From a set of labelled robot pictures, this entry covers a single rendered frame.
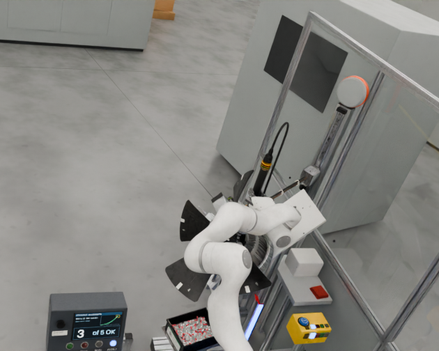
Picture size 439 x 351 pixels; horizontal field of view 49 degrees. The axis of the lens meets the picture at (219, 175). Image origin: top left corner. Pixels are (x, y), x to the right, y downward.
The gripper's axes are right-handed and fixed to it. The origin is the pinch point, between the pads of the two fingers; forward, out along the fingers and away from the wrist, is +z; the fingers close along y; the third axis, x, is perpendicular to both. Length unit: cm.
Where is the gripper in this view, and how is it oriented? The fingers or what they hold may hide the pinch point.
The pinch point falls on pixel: (256, 193)
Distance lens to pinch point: 211.0
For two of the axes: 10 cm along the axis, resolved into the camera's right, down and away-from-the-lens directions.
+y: 9.2, 0.6, 3.8
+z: -2.8, -5.7, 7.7
